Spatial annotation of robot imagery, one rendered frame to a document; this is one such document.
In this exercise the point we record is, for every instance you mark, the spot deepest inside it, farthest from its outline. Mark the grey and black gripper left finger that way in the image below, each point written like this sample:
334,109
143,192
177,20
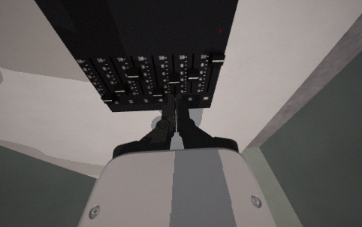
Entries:
159,138

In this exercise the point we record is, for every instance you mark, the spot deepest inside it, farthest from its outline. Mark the black lighting desk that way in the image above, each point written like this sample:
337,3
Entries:
135,52

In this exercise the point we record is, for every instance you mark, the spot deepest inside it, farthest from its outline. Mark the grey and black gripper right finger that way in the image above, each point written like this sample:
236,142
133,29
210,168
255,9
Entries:
194,137

